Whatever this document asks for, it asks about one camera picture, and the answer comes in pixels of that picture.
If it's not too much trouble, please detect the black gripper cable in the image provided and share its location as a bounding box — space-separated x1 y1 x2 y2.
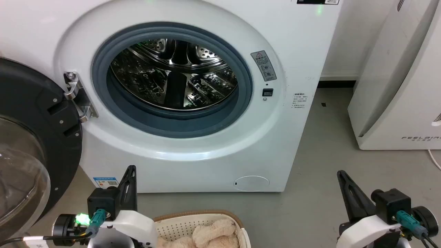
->
396 210 441 248
0 208 107 247

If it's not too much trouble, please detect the blue energy label sticker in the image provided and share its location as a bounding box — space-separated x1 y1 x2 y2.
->
93 176 120 189

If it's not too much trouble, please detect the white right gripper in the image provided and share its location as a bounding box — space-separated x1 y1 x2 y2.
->
337 170 439 248

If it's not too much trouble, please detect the grey warning sticker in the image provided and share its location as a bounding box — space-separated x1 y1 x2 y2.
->
250 50 277 82

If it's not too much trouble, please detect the black washing machine door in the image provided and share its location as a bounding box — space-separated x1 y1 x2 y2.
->
0 57 83 239

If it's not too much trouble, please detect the small text label sticker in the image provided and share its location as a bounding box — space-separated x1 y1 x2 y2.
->
292 92 307 110

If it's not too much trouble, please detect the white front-load washing machine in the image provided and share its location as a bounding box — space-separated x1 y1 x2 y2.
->
0 0 342 193

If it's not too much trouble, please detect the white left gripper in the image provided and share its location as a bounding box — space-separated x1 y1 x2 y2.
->
53 165 159 248

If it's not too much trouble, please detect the cream plush toy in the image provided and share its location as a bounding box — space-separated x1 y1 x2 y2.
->
157 219 242 248

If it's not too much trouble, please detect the black wall baseboard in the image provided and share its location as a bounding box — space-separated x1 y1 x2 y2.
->
317 80 357 89

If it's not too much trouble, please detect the grey rubber door gasket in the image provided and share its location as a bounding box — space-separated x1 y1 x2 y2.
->
91 22 254 139

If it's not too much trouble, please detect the silver metal door hinge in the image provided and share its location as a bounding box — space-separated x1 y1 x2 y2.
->
63 71 99 123

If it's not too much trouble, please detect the beige plastic laundry basket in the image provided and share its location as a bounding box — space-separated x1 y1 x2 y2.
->
153 210 252 248

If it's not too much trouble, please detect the stainless steel washing machine drum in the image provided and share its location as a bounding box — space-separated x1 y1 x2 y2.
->
110 38 239 112

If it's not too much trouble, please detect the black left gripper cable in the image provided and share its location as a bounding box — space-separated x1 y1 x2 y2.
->
0 208 107 247

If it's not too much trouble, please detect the round white filter cover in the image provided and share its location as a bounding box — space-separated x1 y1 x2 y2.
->
233 175 270 192

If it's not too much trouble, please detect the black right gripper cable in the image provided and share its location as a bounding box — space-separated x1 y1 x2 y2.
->
396 210 441 248

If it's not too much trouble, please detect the white power cable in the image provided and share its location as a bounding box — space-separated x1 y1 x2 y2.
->
427 148 441 172

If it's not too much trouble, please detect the white air purifier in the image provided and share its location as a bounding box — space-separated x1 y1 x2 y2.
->
347 0 441 151

